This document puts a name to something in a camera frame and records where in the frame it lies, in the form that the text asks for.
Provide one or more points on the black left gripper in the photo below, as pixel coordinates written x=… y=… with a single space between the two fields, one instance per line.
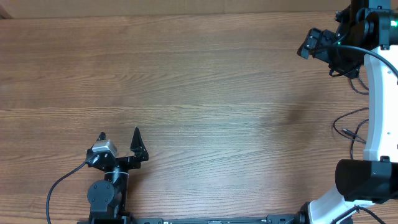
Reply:
x=133 y=162

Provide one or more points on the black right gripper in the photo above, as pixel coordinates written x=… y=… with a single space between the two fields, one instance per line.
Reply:
x=325 y=37

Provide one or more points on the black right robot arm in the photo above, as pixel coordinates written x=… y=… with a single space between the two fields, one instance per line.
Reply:
x=366 y=37

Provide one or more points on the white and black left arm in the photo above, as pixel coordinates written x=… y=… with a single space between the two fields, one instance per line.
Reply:
x=108 y=197

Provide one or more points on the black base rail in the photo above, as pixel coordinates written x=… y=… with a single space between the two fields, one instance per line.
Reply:
x=270 y=219

